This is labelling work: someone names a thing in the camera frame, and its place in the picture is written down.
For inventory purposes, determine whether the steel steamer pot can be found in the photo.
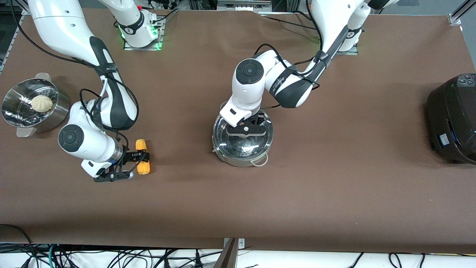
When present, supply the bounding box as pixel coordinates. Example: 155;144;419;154
1;73;71;138

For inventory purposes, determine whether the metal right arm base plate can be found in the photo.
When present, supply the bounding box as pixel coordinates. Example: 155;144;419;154
124;15;164;51

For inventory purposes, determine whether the white steamed bun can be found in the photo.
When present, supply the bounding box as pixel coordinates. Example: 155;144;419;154
31;95;54;113

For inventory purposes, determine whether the stainless steel pot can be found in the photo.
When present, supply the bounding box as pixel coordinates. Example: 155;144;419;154
211;101;274;167

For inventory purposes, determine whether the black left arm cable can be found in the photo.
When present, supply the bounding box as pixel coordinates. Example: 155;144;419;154
254;0;325;92

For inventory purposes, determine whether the black rice cooker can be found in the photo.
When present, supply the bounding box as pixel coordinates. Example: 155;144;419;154
426;73;476;165

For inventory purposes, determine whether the black base cable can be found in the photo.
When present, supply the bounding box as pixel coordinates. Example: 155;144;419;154
260;14;320;32

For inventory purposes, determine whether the aluminium frame profile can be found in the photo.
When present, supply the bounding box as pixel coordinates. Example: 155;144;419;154
448;0;476;26

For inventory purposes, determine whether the glass pot lid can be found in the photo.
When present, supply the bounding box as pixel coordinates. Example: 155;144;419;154
213;111;274;157

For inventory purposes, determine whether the brown table cover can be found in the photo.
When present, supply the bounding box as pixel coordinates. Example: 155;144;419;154
0;7;476;254

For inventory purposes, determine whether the yellow corn cob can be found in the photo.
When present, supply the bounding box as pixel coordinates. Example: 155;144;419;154
135;139;151;175

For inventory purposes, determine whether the grey power strip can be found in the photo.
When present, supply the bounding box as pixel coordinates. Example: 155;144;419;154
217;0;272;12

